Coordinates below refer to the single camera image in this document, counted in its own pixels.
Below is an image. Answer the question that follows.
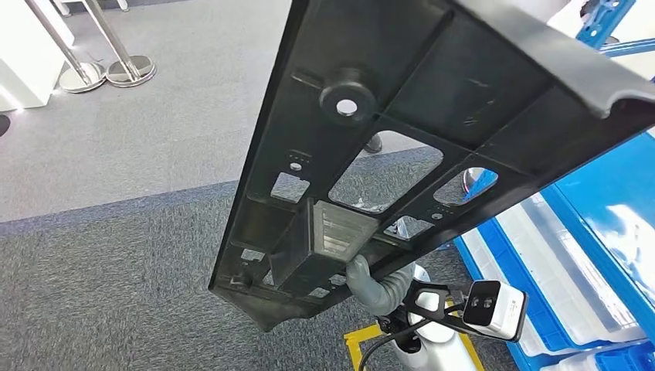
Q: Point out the blue plastic bin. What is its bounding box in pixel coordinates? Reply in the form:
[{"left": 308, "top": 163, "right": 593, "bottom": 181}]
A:
[{"left": 593, "top": 342, "right": 655, "bottom": 371}]

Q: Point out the blue steel shelf rack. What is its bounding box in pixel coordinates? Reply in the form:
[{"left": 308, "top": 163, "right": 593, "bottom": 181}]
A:
[{"left": 453, "top": 0, "right": 655, "bottom": 371}]

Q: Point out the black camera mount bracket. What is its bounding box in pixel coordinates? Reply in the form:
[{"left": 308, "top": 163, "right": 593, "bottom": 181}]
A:
[{"left": 401, "top": 280, "right": 513, "bottom": 339}]

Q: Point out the white plastic tray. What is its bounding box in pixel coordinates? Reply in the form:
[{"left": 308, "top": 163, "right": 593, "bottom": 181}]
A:
[{"left": 460, "top": 193, "right": 647, "bottom": 357}]

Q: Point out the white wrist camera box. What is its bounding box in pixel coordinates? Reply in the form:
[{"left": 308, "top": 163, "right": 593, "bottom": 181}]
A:
[{"left": 462, "top": 280, "right": 528, "bottom": 343}]

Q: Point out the yellow floor tape square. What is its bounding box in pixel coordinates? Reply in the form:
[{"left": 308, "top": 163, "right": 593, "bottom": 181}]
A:
[{"left": 344, "top": 301, "right": 484, "bottom": 371}]

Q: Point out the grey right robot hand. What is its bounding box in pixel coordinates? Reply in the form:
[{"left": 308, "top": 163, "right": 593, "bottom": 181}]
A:
[{"left": 345, "top": 254, "right": 390, "bottom": 315}]

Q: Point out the blue plastic tray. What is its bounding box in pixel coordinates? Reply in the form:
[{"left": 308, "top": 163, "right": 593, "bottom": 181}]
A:
[{"left": 454, "top": 220, "right": 564, "bottom": 371}]

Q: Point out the black cable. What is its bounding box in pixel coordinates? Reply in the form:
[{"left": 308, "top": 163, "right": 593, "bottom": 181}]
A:
[{"left": 357, "top": 307, "right": 467, "bottom": 371}]

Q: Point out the white counter block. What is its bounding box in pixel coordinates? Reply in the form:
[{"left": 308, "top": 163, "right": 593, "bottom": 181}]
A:
[{"left": 0, "top": 0, "right": 75, "bottom": 112}]

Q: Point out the black plastic plate bracket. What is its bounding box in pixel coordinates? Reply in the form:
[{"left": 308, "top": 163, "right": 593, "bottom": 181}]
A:
[{"left": 209, "top": 0, "right": 655, "bottom": 333}]

